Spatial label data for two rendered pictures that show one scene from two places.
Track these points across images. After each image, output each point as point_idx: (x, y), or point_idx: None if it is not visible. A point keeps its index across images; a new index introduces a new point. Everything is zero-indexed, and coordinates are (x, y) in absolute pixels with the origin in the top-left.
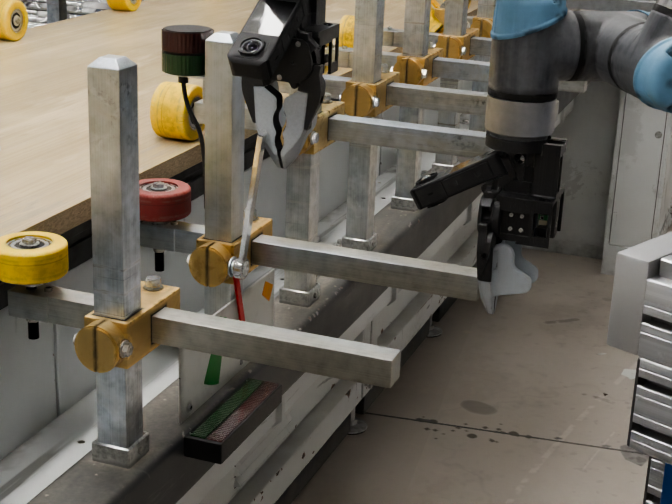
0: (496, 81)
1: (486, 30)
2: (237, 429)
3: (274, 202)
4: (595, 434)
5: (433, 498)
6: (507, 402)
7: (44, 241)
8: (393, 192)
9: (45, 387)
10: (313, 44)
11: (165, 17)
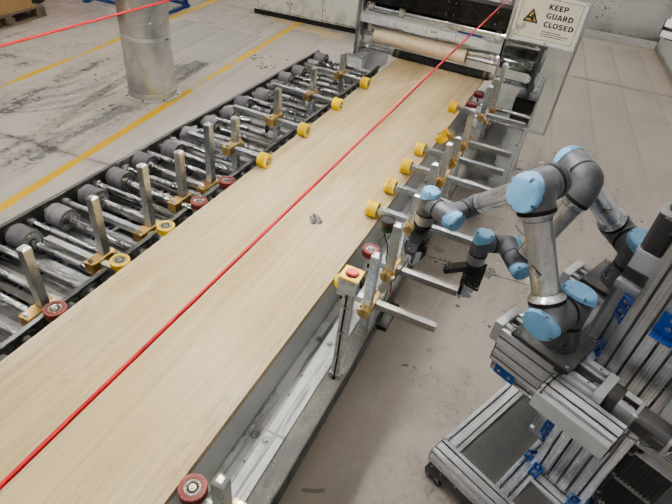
0: (471, 252)
1: (463, 147)
2: (389, 322)
3: None
4: None
5: (422, 286)
6: (448, 248)
7: None
8: None
9: (335, 296)
10: (425, 243)
11: (351, 117)
